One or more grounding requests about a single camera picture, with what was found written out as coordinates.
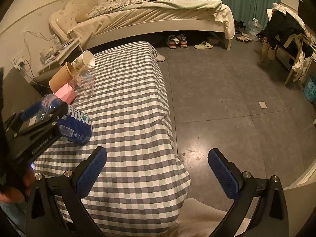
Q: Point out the sneaker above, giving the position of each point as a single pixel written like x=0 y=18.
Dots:
x=182 y=41
x=172 y=42

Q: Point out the grey white checkered tablecloth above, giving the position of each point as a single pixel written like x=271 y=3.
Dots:
x=143 y=184

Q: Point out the white paper on floor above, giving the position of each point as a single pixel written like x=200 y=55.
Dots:
x=263 y=105

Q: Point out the dark grey sofa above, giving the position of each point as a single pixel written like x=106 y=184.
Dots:
x=19 y=94

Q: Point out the wall power strip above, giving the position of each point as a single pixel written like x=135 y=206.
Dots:
x=18 y=62

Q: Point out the black monitor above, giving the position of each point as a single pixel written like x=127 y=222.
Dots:
x=306 y=15

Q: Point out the teal laundry basket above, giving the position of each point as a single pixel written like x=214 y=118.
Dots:
x=310 y=89

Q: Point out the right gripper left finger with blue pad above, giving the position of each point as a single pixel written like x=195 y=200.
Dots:
x=55 y=207

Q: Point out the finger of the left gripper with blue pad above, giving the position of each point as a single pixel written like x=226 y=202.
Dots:
x=49 y=123
x=37 y=111

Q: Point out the left hand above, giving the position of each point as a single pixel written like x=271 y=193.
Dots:
x=12 y=195

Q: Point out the plastic bottle on nightstand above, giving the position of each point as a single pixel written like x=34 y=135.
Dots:
x=57 y=43

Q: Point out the pale green slipper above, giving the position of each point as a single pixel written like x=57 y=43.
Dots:
x=203 y=45

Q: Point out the left sneaker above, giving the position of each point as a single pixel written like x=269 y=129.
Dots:
x=172 y=42

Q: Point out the large water jug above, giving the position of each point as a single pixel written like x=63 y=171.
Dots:
x=253 y=27

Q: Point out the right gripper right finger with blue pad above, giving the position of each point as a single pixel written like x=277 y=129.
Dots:
x=270 y=217

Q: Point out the brown paper cup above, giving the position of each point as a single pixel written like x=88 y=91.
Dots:
x=65 y=74

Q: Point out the white nightstand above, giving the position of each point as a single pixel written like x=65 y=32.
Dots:
x=70 y=47

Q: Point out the right sneaker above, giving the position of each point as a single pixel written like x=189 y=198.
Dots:
x=182 y=41

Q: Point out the clear plastic cup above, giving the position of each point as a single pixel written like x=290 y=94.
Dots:
x=83 y=82

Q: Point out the pink faceted cup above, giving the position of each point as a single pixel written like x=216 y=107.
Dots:
x=66 y=94

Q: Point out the white paper cup green print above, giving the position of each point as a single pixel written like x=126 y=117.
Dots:
x=86 y=58

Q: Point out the wooden chair with clothes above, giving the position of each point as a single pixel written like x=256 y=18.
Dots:
x=287 y=32

